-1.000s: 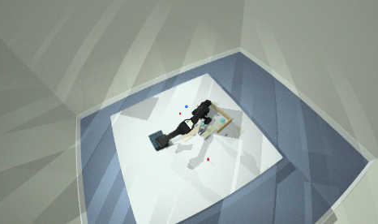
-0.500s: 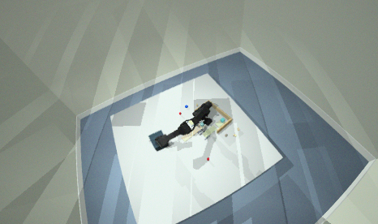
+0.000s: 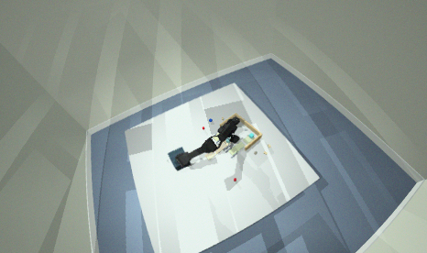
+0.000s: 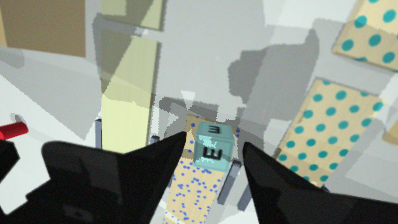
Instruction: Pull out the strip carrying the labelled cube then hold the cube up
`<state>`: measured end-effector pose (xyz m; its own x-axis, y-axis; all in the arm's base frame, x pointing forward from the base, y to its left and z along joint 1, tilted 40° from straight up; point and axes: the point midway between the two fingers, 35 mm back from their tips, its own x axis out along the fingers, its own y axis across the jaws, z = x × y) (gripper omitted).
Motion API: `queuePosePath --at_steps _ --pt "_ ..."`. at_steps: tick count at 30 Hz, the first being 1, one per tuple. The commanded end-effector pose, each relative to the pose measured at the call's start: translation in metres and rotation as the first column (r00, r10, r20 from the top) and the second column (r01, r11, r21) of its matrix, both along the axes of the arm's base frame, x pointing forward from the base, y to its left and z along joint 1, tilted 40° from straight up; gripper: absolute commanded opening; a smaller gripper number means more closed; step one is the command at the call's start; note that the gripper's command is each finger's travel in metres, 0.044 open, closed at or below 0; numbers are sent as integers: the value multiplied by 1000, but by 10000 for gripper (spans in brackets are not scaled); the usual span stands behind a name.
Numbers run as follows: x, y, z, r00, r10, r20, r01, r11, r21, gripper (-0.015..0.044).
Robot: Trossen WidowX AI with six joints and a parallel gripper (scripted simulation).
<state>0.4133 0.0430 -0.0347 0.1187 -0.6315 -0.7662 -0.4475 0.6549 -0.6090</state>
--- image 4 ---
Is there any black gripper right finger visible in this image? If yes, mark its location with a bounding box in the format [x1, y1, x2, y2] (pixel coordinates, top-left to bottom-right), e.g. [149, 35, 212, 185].
[242, 142, 398, 224]

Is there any teal labelled cube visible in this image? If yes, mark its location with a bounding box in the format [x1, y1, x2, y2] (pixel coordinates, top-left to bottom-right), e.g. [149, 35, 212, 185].
[192, 121, 235, 173]

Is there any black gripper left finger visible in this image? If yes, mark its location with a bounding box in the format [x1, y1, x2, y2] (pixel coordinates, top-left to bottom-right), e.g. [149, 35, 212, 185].
[41, 131, 187, 224]

